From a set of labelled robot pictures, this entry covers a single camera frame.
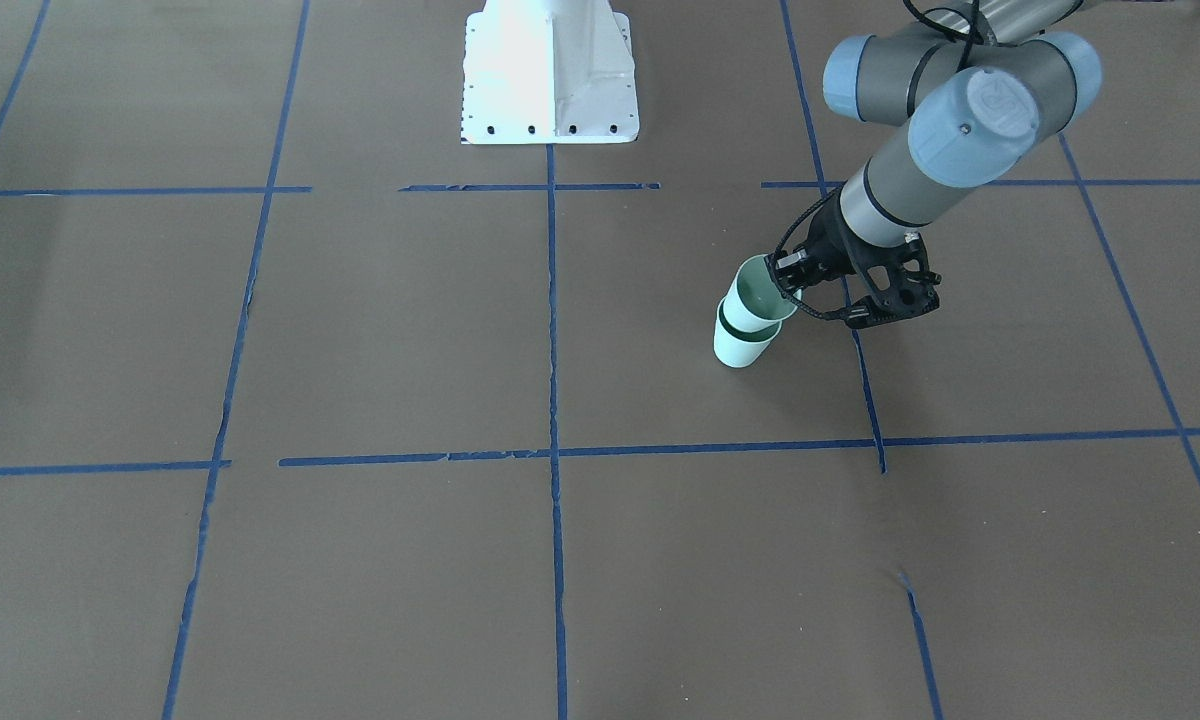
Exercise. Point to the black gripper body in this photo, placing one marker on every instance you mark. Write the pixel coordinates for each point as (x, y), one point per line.
(828, 251)

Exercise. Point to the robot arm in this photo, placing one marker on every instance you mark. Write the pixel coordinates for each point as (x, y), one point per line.
(969, 89)

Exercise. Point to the brown paper table cover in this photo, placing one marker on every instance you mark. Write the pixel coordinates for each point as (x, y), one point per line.
(310, 411)

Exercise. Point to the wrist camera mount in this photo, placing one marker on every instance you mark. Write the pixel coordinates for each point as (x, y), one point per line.
(912, 293)

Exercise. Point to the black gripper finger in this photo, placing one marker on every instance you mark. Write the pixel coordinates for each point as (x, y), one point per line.
(793, 272)

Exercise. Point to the white pedestal column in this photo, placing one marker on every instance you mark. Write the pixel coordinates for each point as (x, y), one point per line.
(548, 72)

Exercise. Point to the mint cup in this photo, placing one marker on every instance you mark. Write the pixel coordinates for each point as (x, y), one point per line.
(754, 301)
(738, 349)

